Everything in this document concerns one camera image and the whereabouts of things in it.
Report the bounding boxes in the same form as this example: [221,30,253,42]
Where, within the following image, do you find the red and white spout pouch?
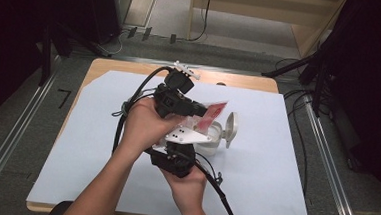
[183,98,230,139]

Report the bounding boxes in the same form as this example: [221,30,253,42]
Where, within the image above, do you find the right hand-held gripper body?
[148,124,213,181]

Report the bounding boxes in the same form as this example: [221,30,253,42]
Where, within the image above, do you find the black stand with long legs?
[38,21,112,90]

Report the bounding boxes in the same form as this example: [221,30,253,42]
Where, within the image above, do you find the white paper sheet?
[25,65,320,215]

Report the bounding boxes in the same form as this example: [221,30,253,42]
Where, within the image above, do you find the thin white floor cable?
[106,31,127,56]

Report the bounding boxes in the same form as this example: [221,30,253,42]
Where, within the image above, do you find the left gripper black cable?
[110,62,175,158]

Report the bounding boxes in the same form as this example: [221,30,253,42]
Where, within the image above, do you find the black hanging cable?
[184,0,214,44]

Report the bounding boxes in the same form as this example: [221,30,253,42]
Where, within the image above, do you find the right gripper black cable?
[188,152,246,215]

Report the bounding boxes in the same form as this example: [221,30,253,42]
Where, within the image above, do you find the black floor cables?
[266,57,317,199]

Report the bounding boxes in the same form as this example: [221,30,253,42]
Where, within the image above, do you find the dark cabinet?
[83,0,133,47]

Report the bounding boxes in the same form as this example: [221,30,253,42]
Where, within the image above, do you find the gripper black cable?
[188,152,246,215]
[110,62,175,158]

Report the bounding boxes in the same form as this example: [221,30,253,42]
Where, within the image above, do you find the person's left hand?
[118,95,187,159]

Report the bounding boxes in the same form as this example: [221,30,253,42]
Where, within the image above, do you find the long metal floor rail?
[295,93,370,215]
[0,50,65,210]

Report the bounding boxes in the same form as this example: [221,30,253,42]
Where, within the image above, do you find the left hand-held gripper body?
[152,58,203,121]

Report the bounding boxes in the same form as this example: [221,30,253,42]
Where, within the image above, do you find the person's right hand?
[157,164,210,211]

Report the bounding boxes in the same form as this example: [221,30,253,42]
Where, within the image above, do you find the dark curtain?
[0,0,89,135]
[309,0,381,213]

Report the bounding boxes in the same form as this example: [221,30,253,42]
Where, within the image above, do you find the clear jar with flip lid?
[194,109,240,158]

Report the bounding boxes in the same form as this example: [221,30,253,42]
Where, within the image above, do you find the light wooden shelf unit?
[185,0,349,61]

